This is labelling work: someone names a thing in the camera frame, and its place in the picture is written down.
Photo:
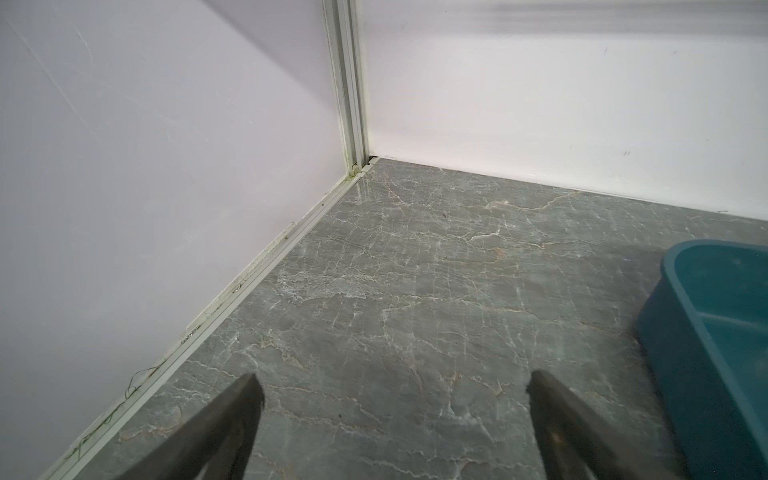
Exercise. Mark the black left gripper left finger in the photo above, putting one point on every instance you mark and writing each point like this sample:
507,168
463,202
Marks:
216,443

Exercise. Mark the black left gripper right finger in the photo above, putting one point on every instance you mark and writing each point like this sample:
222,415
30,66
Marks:
575,442

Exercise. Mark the teal plastic tub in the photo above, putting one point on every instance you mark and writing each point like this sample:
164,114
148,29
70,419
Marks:
704,333

